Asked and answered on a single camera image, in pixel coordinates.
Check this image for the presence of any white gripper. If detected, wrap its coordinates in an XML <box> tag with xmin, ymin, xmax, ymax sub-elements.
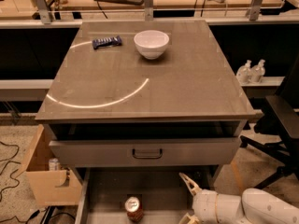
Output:
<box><xmin>178</xmin><ymin>173</ymin><xmax>244</xmax><ymax>224</ymax></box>

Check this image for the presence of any red coke can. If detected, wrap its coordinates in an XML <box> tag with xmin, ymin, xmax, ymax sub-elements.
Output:
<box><xmin>124</xmin><ymin>197</ymin><xmax>144</xmax><ymax>223</ymax></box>

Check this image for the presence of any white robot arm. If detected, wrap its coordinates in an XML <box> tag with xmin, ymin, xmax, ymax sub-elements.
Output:
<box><xmin>179</xmin><ymin>173</ymin><xmax>299</xmax><ymax>224</ymax></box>

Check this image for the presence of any open grey middle drawer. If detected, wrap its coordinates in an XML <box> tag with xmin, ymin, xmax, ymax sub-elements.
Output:
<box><xmin>75</xmin><ymin>166</ymin><xmax>218</xmax><ymax>224</ymax></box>

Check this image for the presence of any grey top drawer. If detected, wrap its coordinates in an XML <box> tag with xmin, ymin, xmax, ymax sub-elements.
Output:
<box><xmin>50</xmin><ymin>137</ymin><xmax>240</xmax><ymax>168</ymax></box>

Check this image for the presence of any grey drawer cabinet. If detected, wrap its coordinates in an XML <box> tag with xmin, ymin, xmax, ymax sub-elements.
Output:
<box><xmin>35</xmin><ymin>20</ymin><xmax>256</xmax><ymax>224</ymax></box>

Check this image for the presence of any small white can in box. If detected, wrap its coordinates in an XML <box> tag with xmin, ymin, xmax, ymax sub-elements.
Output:
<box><xmin>49</xmin><ymin>158</ymin><xmax>61</xmax><ymax>171</ymax></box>

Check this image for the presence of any black office chair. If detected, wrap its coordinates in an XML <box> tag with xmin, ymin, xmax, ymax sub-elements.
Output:
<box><xmin>240</xmin><ymin>57</ymin><xmax>299</xmax><ymax>189</ymax></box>

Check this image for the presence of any brown cardboard box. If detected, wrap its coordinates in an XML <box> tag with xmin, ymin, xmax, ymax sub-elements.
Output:
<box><xmin>16</xmin><ymin>125</ymin><xmax>82</xmax><ymax>206</ymax></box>

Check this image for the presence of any white ceramic bowl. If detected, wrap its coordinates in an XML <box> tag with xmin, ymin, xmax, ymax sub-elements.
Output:
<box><xmin>134</xmin><ymin>30</ymin><xmax>170</xmax><ymax>60</ymax></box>

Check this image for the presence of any blue snack bar wrapper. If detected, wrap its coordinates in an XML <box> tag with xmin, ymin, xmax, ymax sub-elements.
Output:
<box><xmin>92</xmin><ymin>35</ymin><xmax>122</xmax><ymax>49</ymax></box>

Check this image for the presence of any black floor cable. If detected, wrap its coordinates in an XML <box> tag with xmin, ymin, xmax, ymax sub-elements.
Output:
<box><xmin>0</xmin><ymin>140</ymin><xmax>41</xmax><ymax>224</ymax></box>

